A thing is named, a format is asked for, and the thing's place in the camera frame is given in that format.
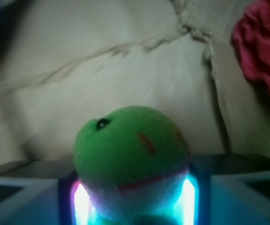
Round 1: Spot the light-up gripper left finger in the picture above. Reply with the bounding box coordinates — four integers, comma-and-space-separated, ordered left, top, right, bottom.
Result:
0, 160, 90, 225

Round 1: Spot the green plush frog toy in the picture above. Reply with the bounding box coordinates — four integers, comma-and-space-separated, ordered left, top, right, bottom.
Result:
74, 105, 190, 224

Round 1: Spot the light-up gripper right finger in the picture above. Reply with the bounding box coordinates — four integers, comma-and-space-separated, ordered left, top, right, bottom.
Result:
181, 154, 270, 225

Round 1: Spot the brown paper bag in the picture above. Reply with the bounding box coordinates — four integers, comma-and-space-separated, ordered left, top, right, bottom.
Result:
0, 0, 270, 164

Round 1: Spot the red fabric flower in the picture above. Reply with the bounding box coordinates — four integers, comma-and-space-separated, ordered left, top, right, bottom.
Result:
231, 0, 270, 97

